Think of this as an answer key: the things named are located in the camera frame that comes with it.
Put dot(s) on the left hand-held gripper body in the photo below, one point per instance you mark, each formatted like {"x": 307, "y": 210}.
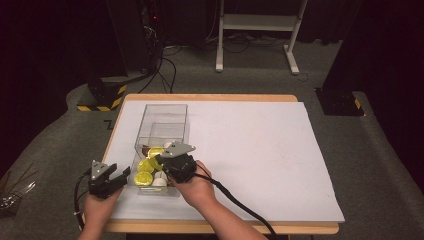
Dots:
{"x": 100, "y": 186}

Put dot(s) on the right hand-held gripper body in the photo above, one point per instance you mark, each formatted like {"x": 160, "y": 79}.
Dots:
{"x": 180, "y": 166}

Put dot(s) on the gold foil coin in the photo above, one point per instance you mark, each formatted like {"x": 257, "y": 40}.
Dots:
{"x": 155, "y": 152}
{"x": 156, "y": 164}
{"x": 143, "y": 179}
{"x": 145, "y": 165}

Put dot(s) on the clear plastic drawer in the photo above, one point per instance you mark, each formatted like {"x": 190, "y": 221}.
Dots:
{"x": 150, "y": 190}

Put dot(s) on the person's left hand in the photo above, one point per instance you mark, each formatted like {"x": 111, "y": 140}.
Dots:
{"x": 96, "y": 213}

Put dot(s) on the person's right hand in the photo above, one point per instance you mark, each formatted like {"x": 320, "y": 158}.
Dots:
{"x": 196, "y": 191}

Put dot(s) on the brown round piece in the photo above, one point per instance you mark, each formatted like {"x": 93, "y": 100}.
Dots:
{"x": 145, "y": 150}

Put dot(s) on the black yellow striped stand base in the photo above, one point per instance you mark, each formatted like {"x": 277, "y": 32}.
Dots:
{"x": 106, "y": 93}

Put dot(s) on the white table sheet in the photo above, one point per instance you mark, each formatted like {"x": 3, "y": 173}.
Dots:
{"x": 266, "y": 160}

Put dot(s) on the black equipment column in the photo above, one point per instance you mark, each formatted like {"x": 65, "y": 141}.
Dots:
{"x": 133, "y": 33}

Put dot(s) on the white metal stand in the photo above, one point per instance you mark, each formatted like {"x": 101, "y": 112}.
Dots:
{"x": 256, "y": 22}

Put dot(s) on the black floor base plate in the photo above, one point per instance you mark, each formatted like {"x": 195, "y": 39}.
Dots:
{"x": 338, "y": 101}

